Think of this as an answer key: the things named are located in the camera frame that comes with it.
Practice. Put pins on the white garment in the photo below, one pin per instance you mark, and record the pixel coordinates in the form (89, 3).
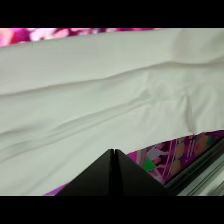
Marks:
(100, 100)

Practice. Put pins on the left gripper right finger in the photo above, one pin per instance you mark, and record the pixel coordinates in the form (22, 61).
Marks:
(136, 181)

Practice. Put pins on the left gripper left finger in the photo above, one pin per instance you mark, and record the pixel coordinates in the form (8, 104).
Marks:
(96, 180)

